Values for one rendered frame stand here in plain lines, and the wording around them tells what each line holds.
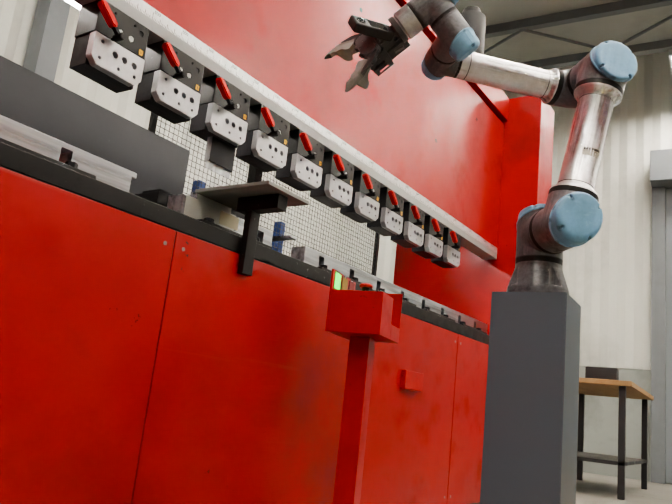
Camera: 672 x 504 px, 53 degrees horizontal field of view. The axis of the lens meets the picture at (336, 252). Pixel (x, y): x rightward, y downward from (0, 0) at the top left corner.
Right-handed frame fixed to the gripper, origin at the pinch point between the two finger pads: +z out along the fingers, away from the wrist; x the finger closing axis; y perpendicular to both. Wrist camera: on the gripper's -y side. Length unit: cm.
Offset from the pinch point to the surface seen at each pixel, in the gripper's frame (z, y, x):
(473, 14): -67, 168, 161
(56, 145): 56, -38, -6
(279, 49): 12, 19, 48
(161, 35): 29.9, -22.8, 26.8
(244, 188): 36.4, 5.2, -7.8
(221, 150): 40.5, 10.3, 16.2
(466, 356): 35, 171, -8
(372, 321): 31, 42, -42
